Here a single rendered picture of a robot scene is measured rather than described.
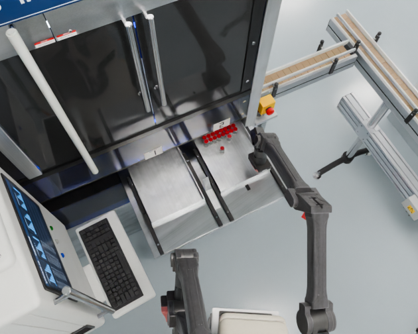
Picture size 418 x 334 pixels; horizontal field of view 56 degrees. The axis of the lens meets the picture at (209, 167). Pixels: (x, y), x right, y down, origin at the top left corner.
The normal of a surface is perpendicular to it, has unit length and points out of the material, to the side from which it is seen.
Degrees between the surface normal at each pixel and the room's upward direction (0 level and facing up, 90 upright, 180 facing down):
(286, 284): 0
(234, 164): 0
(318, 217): 30
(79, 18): 90
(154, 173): 0
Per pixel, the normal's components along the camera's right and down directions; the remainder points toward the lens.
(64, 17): 0.44, 0.82
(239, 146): 0.01, -0.42
